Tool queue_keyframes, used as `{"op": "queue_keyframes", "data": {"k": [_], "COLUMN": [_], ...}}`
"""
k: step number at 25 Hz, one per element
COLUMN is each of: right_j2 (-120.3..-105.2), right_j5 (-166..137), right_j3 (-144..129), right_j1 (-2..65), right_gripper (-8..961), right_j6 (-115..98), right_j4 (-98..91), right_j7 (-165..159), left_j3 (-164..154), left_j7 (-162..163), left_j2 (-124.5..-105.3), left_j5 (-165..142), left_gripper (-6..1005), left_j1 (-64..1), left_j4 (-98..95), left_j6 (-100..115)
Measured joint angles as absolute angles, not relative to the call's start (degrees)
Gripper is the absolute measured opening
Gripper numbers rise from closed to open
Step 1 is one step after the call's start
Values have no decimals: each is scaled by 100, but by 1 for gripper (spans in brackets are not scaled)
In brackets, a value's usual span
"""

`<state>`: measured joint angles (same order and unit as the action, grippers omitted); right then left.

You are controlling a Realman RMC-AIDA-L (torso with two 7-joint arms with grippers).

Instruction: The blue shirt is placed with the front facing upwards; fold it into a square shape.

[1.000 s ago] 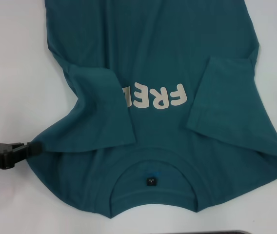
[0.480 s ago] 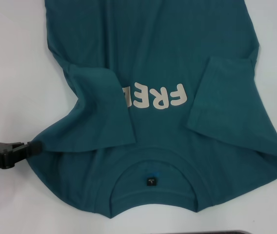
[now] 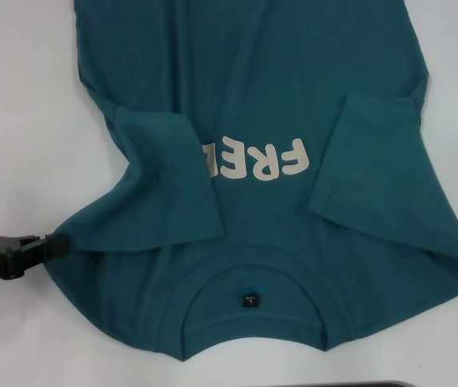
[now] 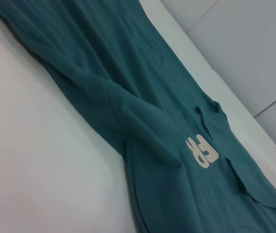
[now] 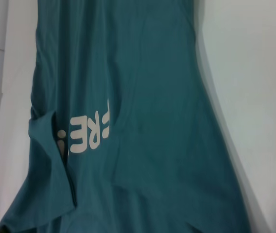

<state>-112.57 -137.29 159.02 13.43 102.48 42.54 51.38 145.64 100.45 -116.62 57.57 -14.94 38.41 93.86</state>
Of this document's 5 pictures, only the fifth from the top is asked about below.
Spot teal t-shirt with FREE print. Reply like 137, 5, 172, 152
0, 0, 258, 233

